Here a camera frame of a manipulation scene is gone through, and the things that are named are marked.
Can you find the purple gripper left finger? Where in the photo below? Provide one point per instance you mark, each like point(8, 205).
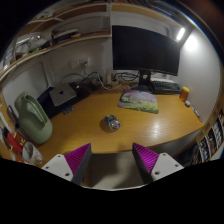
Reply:
point(71, 166)

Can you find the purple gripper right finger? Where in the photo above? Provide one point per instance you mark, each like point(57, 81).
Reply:
point(153, 166)

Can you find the transparent computer mouse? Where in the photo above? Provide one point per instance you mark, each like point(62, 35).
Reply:
point(112, 122)

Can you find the floral mouse pad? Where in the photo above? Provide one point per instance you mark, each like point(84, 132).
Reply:
point(139, 101)

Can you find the white mug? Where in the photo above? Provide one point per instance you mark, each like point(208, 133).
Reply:
point(31, 154)

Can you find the green watering can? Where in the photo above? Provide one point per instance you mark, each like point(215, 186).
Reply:
point(33, 119)

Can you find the red box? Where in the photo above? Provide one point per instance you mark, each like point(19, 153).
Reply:
point(9, 137)

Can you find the black box under mac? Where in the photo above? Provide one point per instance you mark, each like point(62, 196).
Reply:
point(51, 110)

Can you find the small white object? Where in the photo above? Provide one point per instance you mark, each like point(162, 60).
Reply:
point(187, 103)

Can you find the silver mac mini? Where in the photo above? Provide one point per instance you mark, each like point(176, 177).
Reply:
point(62, 94)

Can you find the orange bottle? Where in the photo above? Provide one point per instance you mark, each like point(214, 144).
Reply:
point(184, 93)

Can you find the black keyboard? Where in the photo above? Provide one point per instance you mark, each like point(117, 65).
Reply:
point(161, 87)

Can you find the white power socket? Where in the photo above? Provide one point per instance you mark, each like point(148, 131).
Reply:
point(83, 62)

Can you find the black computer monitor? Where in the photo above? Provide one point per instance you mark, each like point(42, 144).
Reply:
point(146, 52)

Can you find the wall lamp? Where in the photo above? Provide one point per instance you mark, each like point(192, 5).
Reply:
point(180, 34)

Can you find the wooden wall shelf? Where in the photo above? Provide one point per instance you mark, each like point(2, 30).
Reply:
point(73, 23)

